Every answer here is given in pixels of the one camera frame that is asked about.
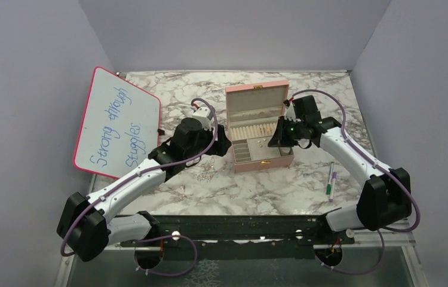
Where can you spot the green marker pen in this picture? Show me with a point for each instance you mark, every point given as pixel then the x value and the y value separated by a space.
pixel 329 181

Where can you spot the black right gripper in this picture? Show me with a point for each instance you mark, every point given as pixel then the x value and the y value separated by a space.
pixel 279 139

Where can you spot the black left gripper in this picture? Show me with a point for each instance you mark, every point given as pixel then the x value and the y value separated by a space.
pixel 221 145

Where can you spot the pink-framed whiteboard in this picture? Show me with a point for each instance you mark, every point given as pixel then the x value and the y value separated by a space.
pixel 119 126

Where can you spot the pink jewelry box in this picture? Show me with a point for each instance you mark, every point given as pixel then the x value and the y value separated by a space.
pixel 252 112

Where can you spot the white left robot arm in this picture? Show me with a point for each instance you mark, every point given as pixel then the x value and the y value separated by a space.
pixel 85 225

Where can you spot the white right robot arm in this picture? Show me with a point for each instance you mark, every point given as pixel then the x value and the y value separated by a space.
pixel 385 191

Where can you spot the white oval watch pillow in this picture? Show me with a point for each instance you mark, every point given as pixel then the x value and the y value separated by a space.
pixel 285 151

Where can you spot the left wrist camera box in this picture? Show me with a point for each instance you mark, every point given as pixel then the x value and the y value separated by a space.
pixel 204 116

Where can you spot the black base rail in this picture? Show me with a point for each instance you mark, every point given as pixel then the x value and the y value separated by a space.
pixel 220 237

